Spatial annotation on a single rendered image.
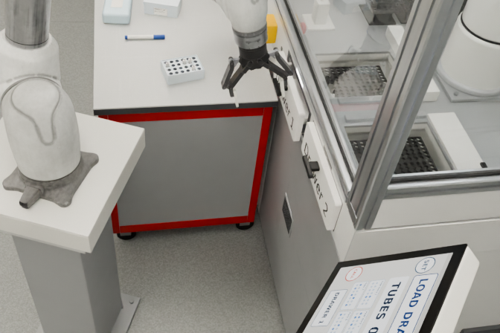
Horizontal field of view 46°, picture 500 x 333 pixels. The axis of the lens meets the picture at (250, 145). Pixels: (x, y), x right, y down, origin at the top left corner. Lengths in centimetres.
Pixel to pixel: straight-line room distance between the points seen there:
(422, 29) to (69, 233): 93
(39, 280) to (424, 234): 110
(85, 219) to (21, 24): 48
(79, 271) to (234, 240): 89
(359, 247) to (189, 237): 115
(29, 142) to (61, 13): 229
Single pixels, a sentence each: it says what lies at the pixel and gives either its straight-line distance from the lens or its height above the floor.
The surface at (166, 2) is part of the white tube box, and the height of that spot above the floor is 81.
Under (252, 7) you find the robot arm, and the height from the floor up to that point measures 123.
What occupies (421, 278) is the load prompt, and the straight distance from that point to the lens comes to 111.
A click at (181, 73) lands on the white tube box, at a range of 194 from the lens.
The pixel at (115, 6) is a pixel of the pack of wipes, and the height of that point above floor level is 81.
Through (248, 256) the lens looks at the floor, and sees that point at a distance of 244.
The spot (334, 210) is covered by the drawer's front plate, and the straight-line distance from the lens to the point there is 146.
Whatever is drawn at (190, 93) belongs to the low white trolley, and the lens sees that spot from 192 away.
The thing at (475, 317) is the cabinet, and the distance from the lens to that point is 203.
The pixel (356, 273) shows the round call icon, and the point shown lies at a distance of 123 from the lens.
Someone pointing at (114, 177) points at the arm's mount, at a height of 83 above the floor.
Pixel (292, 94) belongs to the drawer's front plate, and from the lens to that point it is 170.
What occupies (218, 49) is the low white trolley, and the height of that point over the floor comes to 76.
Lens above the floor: 203
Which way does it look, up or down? 46 degrees down
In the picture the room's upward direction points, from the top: 8 degrees clockwise
